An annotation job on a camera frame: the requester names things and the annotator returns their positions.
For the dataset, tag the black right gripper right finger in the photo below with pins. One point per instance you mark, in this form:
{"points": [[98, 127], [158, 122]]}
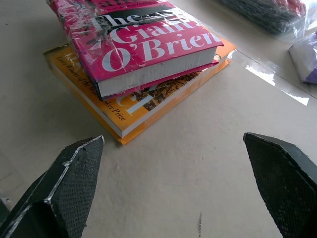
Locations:
{"points": [[284, 183]]}

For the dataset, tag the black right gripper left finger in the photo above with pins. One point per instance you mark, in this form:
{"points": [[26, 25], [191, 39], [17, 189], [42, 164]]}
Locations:
{"points": [[62, 193]]}

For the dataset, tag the orange paperback book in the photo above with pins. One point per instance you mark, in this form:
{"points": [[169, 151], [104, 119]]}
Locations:
{"points": [[138, 109]]}

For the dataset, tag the pink hardcover book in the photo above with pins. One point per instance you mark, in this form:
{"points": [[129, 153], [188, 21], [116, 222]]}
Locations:
{"points": [[138, 47]]}

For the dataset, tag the dark item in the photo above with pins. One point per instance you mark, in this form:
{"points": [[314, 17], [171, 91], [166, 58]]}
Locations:
{"points": [[267, 12]]}

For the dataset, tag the clear tape strip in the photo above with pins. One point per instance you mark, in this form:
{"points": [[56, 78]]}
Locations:
{"points": [[272, 77]]}

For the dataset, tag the white and purple packet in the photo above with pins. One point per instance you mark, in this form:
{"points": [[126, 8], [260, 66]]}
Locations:
{"points": [[305, 59]]}

